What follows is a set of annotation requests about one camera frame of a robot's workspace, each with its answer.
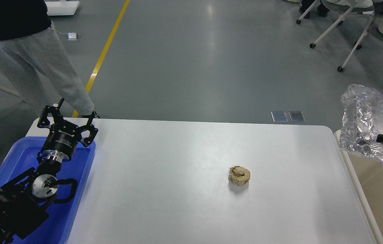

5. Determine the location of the person in grey trousers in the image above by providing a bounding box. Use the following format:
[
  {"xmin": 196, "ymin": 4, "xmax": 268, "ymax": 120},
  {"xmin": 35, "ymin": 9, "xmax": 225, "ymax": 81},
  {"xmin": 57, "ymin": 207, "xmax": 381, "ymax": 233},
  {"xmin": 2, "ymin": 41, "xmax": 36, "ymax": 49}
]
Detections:
[{"xmin": 0, "ymin": 0, "xmax": 99, "ymax": 118}]

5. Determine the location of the white power adapter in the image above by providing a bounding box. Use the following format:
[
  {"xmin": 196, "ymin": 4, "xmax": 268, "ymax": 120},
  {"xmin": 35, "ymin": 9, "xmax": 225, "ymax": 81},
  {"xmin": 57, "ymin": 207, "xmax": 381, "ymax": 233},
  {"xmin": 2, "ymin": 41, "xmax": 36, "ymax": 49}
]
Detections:
[{"xmin": 67, "ymin": 32, "xmax": 78, "ymax": 41}]

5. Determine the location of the blue plastic bin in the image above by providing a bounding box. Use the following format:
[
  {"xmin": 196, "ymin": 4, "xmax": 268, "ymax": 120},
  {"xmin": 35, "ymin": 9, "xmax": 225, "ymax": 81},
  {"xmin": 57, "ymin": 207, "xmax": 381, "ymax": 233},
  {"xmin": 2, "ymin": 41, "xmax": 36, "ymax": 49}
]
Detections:
[{"xmin": 0, "ymin": 137, "xmax": 96, "ymax": 244}]

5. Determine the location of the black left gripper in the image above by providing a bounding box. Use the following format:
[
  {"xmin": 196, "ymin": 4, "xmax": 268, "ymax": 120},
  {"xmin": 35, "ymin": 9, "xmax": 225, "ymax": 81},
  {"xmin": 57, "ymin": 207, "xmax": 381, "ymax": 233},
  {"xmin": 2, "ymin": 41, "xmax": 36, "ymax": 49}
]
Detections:
[{"xmin": 37, "ymin": 98, "xmax": 99, "ymax": 162}]

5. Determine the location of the white board on floor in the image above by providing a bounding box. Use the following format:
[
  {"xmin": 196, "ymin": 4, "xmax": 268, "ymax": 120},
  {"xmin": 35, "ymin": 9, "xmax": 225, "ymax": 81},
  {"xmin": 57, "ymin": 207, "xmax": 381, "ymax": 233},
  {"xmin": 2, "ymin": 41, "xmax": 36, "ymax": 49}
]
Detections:
[{"xmin": 45, "ymin": 0, "xmax": 80, "ymax": 16}]

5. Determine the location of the silver foil bag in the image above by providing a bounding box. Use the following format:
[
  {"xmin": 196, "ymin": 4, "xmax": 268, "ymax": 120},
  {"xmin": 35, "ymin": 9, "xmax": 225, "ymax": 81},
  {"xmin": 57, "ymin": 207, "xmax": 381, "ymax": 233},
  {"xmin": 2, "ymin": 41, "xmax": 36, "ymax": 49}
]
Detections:
[{"xmin": 339, "ymin": 84, "xmax": 383, "ymax": 164}]

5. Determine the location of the right metal floor plate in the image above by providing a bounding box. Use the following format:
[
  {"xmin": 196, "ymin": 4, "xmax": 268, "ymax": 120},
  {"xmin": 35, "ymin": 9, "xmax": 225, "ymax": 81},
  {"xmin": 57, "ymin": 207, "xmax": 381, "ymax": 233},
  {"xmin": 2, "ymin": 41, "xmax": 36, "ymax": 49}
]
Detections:
[{"xmin": 288, "ymin": 111, "xmax": 306, "ymax": 123}]

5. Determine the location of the left metal floor plate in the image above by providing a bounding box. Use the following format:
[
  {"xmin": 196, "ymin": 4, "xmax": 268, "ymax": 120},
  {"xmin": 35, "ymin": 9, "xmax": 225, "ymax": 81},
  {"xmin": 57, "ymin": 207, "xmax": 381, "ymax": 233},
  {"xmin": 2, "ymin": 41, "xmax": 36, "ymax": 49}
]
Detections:
[{"xmin": 271, "ymin": 111, "xmax": 288, "ymax": 123}]

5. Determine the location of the beige plastic bin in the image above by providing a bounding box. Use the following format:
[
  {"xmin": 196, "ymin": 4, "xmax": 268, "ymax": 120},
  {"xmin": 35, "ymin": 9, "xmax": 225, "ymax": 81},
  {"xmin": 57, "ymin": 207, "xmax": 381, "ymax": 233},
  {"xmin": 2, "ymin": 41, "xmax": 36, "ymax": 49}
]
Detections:
[{"xmin": 334, "ymin": 129, "xmax": 383, "ymax": 244}]

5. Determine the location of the metal floor plate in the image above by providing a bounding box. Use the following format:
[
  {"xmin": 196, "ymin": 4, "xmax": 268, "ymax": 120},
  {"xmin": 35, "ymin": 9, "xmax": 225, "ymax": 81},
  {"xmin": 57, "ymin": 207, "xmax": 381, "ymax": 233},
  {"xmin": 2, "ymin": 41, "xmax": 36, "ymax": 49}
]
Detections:
[
  {"xmin": 288, "ymin": 111, "xmax": 306, "ymax": 123},
  {"xmin": 271, "ymin": 111, "xmax": 288, "ymax": 123}
]

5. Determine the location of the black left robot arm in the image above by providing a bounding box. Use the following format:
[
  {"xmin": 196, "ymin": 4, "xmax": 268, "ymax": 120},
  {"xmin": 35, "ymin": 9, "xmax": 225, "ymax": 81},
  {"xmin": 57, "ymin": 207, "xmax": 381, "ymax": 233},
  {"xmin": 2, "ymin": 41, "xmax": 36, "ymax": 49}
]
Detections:
[{"xmin": 0, "ymin": 99, "xmax": 99, "ymax": 244}]

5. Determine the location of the crumpled brown paper ball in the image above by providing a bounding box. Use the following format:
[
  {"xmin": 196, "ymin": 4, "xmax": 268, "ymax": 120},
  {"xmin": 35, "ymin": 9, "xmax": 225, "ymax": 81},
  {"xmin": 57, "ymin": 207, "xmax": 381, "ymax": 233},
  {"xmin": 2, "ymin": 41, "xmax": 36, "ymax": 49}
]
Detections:
[{"xmin": 228, "ymin": 166, "xmax": 251, "ymax": 186}]

